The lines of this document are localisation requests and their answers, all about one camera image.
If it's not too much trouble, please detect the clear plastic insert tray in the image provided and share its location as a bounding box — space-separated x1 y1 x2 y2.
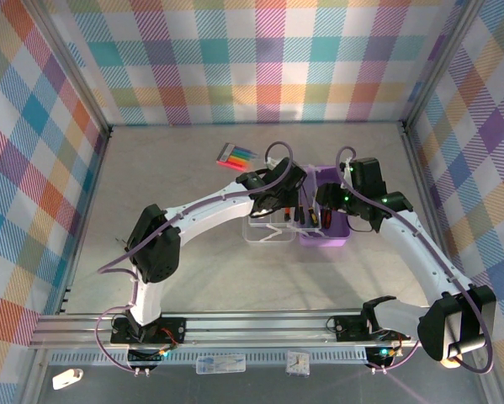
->
294 166 325 231

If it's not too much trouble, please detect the purple plastic bin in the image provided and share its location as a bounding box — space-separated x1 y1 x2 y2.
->
243 165 354 249

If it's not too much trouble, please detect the coloured marker pen pack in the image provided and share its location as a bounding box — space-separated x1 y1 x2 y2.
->
215 141 257 172

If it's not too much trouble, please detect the small white square clock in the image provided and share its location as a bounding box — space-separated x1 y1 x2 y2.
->
284 349 310 375

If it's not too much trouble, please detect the black controller board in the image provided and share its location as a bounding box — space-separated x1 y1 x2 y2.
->
365 345 406 368
126 348 171 368

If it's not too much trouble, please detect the white label tag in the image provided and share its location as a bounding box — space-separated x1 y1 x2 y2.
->
195 354 247 375

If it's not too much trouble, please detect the small white plastic object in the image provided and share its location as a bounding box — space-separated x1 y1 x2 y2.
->
51 368 85 391

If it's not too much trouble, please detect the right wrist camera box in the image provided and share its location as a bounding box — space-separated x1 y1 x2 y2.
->
341 157 354 190

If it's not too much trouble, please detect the aluminium side rail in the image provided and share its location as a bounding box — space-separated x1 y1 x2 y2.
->
401 121 462 307
56 128 113 316

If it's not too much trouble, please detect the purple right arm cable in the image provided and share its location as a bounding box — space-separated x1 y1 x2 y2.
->
337 145 496 375

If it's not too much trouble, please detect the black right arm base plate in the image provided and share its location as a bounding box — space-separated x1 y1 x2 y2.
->
332 314 412 343

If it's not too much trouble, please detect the aluminium frame post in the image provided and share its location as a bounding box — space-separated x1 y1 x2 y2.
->
401 0 487 132
19 0 113 146

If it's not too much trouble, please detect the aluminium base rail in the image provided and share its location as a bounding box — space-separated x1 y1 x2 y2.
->
27 309 493 350

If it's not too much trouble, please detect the slotted grey cable duct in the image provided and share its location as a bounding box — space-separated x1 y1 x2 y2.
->
48 349 404 368

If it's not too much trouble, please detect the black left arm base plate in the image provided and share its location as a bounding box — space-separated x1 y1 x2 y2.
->
109 316 188 346

